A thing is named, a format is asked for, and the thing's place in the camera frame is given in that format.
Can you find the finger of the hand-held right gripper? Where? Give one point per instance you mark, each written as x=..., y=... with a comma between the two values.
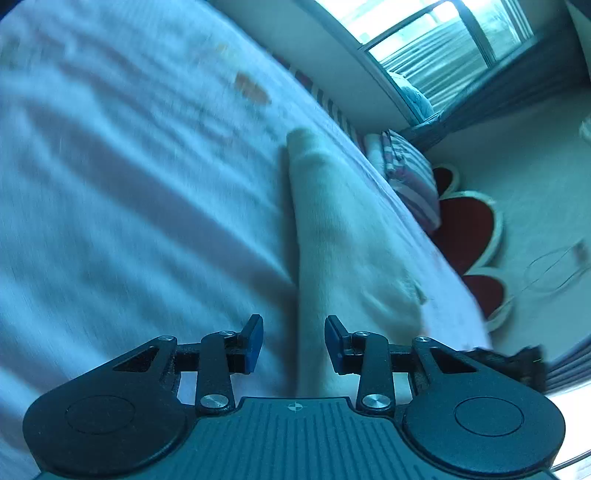
x=512, y=364

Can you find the window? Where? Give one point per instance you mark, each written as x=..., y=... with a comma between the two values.
x=434, y=41

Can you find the white floral bed sheet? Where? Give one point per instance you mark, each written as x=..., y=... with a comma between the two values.
x=138, y=161

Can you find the light blue cushion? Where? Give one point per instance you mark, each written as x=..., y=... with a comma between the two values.
x=411, y=94

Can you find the striped bed sheet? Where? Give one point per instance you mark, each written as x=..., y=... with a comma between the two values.
x=330, y=104

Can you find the white towel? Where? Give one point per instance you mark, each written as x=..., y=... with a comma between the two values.
x=337, y=240

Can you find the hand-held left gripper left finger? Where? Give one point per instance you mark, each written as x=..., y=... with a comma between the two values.
x=254, y=344

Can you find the red heart-shaped rug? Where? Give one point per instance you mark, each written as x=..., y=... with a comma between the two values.
x=466, y=226

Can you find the striped pillow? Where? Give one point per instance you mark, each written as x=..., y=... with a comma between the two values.
x=408, y=175

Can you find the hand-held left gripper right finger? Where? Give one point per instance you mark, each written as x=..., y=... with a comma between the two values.
x=333, y=346

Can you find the blue curtain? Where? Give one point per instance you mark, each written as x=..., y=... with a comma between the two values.
x=508, y=87

